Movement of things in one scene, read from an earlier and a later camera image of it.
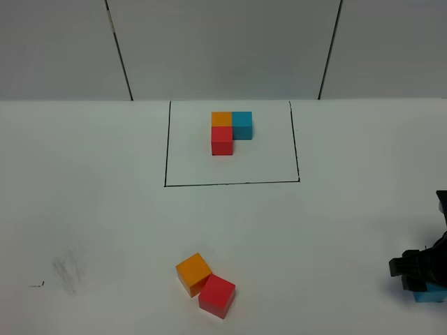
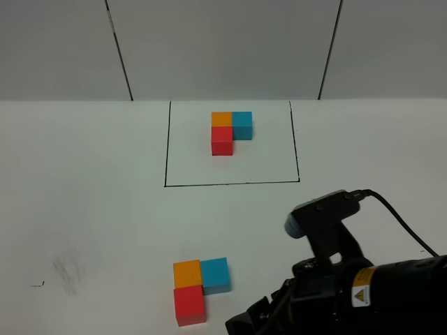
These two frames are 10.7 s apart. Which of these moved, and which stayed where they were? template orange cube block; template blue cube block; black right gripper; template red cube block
Moved: black right gripper
Stayed: template red cube block; template blue cube block; template orange cube block
